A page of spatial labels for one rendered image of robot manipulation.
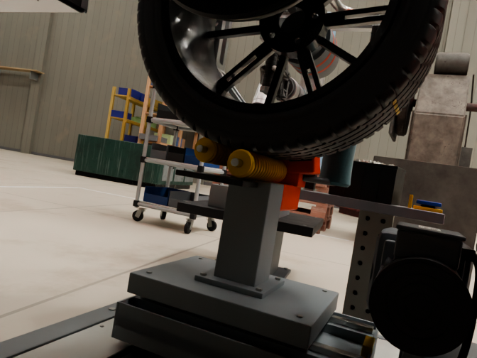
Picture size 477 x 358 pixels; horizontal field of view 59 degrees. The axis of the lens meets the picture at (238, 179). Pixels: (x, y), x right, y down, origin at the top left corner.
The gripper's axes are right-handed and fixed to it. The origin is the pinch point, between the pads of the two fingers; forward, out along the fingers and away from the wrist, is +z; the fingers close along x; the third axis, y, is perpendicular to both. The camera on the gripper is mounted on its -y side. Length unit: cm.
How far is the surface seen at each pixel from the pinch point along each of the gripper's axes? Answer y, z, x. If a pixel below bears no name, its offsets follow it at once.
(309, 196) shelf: 39.7, -3.4, -19.6
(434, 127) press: -66, -492, -61
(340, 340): 68, 34, -40
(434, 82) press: -134, -516, -51
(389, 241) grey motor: 44, 40, -47
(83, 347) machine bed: 75, 62, 5
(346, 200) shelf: 39.0, -3.4, -31.1
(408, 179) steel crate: 18, -270, -43
